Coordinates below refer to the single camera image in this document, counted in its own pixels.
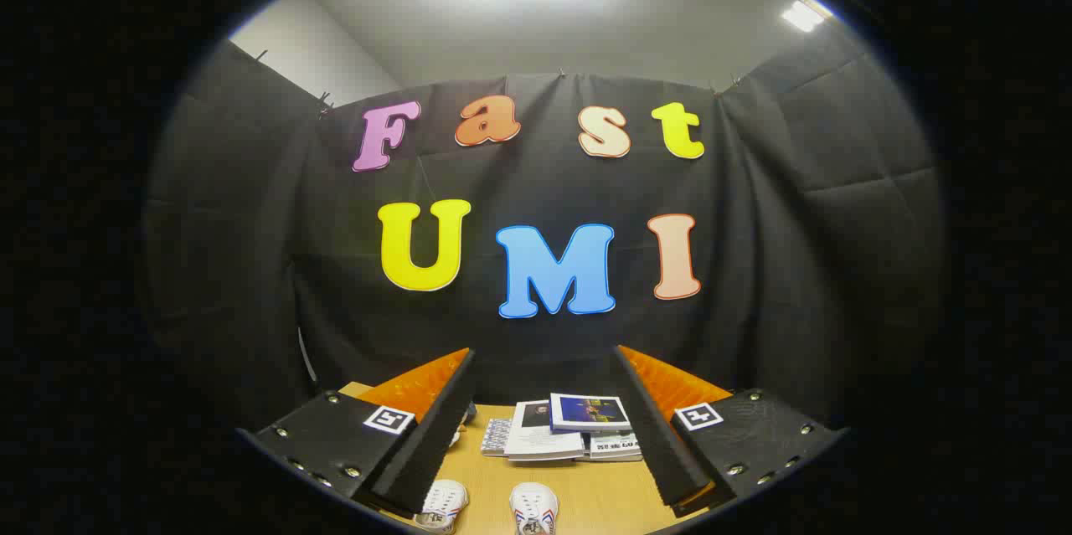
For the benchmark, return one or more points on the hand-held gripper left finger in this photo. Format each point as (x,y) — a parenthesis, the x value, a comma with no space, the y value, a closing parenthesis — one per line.
(427,451)

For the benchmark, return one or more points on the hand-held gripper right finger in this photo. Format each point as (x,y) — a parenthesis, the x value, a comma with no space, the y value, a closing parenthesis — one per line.
(662,451)

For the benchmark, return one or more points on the white canvas shoe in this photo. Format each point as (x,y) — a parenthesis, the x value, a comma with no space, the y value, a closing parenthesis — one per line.
(534,508)
(442,501)

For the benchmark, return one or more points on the white book under stack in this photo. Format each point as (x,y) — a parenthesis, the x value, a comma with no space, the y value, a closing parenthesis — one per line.
(615,447)

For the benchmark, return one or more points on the grey patterned book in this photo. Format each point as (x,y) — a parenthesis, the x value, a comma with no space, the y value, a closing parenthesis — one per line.
(496,437)

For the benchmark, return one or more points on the blue cover book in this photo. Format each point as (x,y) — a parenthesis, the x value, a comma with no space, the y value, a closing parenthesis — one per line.
(590,412)

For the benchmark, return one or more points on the white portrait cover book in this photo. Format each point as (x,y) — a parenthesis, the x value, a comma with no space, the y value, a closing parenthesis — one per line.
(540,434)

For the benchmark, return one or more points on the ceiling light panel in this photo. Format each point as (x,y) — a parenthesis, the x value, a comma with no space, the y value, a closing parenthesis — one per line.
(804,14)

